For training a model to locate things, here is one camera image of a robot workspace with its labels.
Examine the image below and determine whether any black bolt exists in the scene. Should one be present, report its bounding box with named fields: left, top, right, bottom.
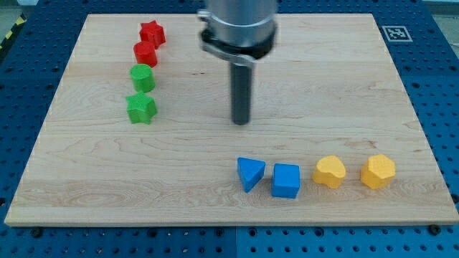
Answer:
left=30, top=227, right=43, bottom=239
left=427, top=224, right=442, bottom=236

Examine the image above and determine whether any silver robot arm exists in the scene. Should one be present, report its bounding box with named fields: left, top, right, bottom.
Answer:
left=197, top=0, right=278, bottom=125

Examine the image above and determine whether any yellow hexagon block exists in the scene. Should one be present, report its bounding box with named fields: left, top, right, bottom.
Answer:
left=360, top=154, right=396, bottom=190

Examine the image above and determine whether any blue cube block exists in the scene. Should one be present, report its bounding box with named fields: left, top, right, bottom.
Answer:
left=272, top=163, right=301, bottom=199

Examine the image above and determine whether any yellow heart block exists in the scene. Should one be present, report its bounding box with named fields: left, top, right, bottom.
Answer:
left=312, top=156, right=346, bottom=189

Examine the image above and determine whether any red cylinder block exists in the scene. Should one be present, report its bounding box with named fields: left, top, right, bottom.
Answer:
left=133, top=41, right=158, bottom=67

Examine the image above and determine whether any green cylinder block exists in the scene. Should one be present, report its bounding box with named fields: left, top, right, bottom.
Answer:
left=129, top=64, right=156, bottom=92

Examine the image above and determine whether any white fiducial marker tag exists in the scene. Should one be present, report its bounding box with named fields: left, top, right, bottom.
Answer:
left=382, top=25, right=412, bottom=42

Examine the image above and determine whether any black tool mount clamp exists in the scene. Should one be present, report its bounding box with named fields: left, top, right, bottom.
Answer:
left=200, top=24, right=277, bottom=67

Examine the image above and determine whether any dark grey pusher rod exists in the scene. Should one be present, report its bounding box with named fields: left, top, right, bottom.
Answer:
left=229, top=63, right=252, bottom=125

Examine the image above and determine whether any red star block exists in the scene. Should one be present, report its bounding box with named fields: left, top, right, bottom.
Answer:
left=139, top=20, right=166, bottom=49

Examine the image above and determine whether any black bolt right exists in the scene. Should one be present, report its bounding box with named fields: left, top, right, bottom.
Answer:
left=427, top=224, right=442, bottom=236

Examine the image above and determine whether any black bolt left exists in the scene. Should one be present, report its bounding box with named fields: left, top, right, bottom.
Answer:
left=30, top=227, right=43, bottom=239

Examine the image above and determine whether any green star block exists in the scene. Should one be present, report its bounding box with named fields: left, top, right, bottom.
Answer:
left=125, top=91, right=157, bottom=124

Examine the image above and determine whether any blue triangle block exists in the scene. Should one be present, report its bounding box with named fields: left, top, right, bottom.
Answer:
left=237, top=157, right=265, bottom=193

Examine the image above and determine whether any wooden board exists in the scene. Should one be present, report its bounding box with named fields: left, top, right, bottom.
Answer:
left=5, top=14, right=458, bottom=227

